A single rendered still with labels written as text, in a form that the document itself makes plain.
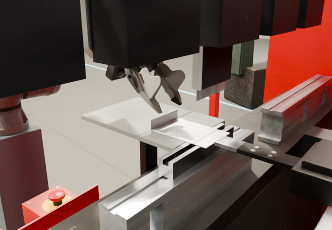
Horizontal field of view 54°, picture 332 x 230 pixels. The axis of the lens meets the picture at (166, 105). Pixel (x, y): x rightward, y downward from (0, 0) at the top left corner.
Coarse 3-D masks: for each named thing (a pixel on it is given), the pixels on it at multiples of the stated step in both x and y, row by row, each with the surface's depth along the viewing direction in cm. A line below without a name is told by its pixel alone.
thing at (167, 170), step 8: (224, 128) 68; (232, 128) 66; (232, 136) 67; (192, 144) 60; (168, 152) 56; (176, 152) 56; (184, 152) 56; (192, 152) 56; (200, 152) 58; (208, 152) 61; (160, 160) 54; (168, 160) 55; (176, 160) 53; (184, 160) 55; (192, 160) 57; (200, 160) 59; (160, 168) 54; (168, 168) 53; (176, 168) 53; (184, 168) 55; (168, 176) 54; (176, 176) 54
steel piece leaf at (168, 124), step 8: (168, 112) 68; (176, 112) 70; (152, 120) 64; (160, 120) 66; (168, 120) 69; (176, 120) 70; (184, 120) 70; (152, 128) 65; (160, 128) 65; (168, 128) 65; (176, 128) 65; (184, 128) 65; (192, 128) 65; (200, 128) 65; (208, 128) 65; (168, 136) 62; (176, 136) 62; (184, 136) 62; (192, 136) 62; (200, 136) 62
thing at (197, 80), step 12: (204, 48) 53; (216, 48) 56; (228, 48) 60; (204, 60) 54; (216, 60) 57; (228, 60) 60; (192, 72) 56; (204, 72) 55; (216, 72) 58; (228, 72) 61; (192, 84) 56; (204, 84) 56; (216, 84) 59; (204, 96) 58
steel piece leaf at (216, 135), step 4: (216, 132) 64; (220, 132) 64; (224, 132) 64; (208, 136) 62; (212, 136) 62; (216, 136) 62; (220, 136) 62; (200, 140) 60; (204, 140) 60; (208, 140) 60; (212, 140) 60; (196, 144) 58; (200, 144) 58; (204, 144) 58; (208, 144) 58
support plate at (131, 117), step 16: (96, 112) 75; (112, 112) 75; (128, 112) 75; (144, 112) 75; (192, 112) 75; (112, 128) 67; (128, 128) 66; (144, 128) 66; (160, 144) 59; (176, 144) 59
